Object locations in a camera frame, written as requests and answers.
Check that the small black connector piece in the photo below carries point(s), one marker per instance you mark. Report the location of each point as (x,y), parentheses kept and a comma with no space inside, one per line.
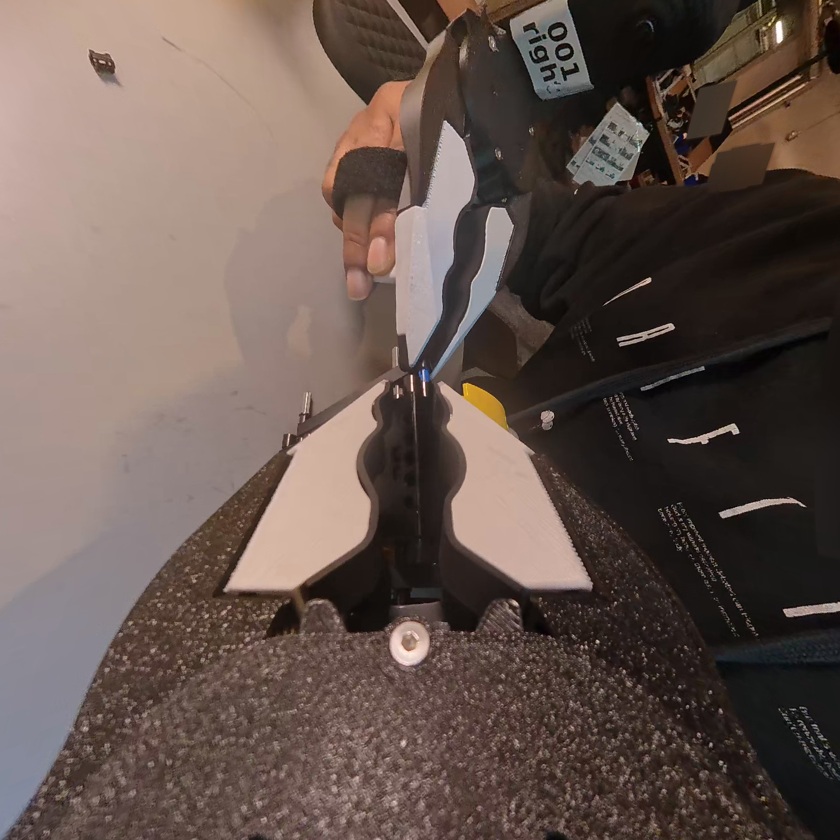
(101,61)

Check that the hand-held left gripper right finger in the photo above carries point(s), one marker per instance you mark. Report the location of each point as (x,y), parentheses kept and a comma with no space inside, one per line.
(512,512)

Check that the person's right forearm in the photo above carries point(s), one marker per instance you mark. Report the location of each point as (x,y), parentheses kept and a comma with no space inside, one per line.
(656,236)

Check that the grey desk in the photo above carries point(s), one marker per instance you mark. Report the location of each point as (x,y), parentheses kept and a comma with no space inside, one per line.
(158,328)

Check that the white printed paper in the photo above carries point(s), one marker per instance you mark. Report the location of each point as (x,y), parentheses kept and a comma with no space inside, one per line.
(607,142)

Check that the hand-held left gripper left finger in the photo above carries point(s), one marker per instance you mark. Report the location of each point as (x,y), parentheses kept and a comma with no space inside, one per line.
(309,525)

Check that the black yellow toy brick vehicle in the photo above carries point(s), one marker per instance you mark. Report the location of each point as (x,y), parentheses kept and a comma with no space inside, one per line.
(414,486)

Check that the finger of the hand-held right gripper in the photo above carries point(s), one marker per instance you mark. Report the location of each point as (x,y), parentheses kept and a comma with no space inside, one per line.
(427,250)
(483,263)

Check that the black textured armrest pad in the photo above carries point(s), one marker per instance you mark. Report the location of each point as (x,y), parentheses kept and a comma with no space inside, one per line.
(374,40)

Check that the person's right hand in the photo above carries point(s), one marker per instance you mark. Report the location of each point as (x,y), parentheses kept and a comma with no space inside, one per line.
(368,236)

